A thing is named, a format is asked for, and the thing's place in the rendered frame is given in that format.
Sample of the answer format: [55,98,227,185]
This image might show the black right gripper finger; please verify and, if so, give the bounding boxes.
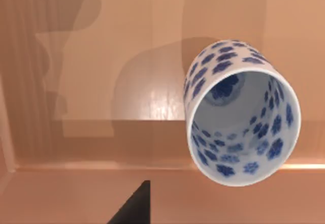
[106,180,151,224]

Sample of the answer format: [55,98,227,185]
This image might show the white cup with blue flowers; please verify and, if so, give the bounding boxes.
[183,40,302,187]

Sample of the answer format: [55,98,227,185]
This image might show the shallow salmon-coloured box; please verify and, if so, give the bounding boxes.
[0,0,325,224]

